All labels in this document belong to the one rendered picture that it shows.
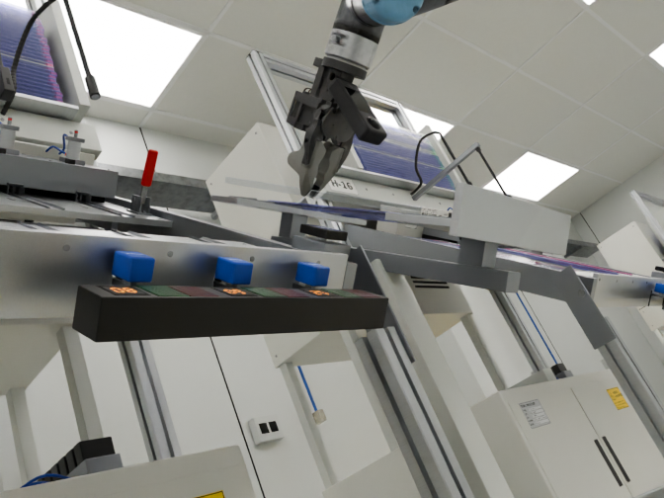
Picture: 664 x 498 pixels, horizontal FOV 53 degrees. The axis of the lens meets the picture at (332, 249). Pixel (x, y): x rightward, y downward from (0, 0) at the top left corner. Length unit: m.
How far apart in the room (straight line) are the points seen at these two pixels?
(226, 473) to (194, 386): 2.21
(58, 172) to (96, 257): 0.57
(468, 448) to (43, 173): 0.78
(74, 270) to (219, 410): 2.62
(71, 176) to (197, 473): 0.53
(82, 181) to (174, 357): 2.07
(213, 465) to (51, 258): 0.47
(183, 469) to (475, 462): 0.40
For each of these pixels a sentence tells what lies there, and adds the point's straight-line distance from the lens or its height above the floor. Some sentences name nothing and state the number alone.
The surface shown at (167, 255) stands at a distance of 0.64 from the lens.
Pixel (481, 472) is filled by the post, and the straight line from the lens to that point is 0.99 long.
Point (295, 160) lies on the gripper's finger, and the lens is 1.05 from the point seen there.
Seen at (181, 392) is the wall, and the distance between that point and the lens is 3.12.
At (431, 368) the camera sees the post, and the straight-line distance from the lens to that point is 1.01.
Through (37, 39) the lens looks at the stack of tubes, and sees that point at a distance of 1.56.
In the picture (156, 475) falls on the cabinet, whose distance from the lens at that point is 0.91.
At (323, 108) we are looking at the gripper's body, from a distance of 1.02.
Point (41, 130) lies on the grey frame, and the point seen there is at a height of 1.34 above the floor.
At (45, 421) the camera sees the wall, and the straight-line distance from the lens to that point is 2.80.
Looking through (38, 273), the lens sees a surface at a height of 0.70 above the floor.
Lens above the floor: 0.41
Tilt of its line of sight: 24 degrees up
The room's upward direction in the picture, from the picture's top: 24 degrees counter-clockwise
